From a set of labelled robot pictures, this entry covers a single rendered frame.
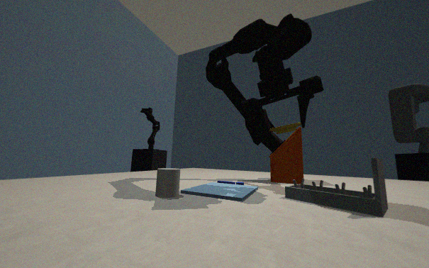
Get yellow plate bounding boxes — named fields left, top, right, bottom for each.
left=269, top=123, right=301, bottom=134

